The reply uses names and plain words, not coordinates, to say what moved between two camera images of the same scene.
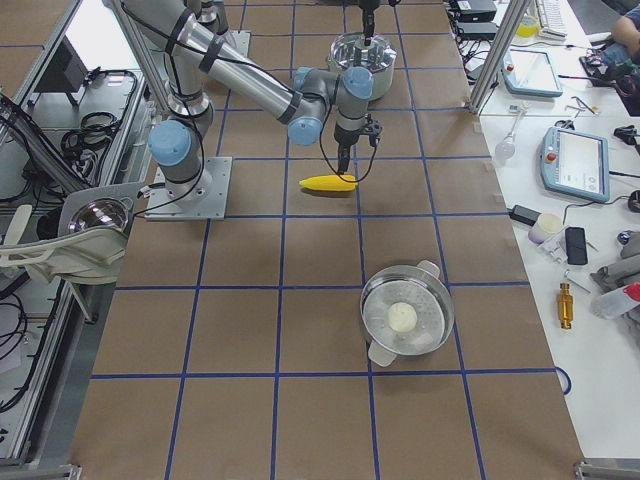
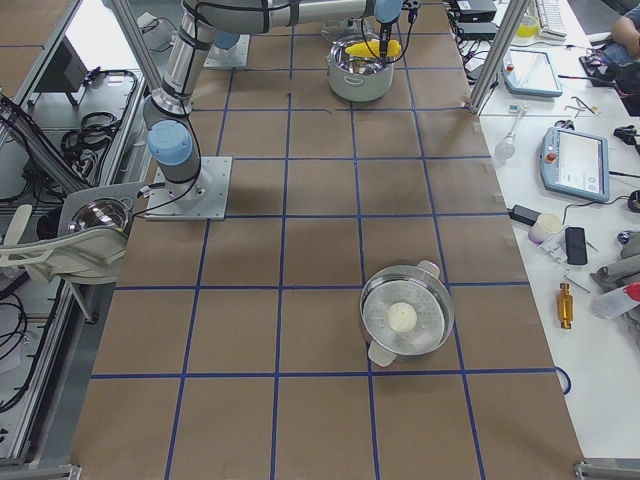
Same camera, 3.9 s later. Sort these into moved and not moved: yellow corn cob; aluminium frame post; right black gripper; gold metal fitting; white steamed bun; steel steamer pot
Moved: yellow corn cob; right black gripper
Not moved: steel steamer pot; aluminium frame post; gold metal fitting; white steamed bun
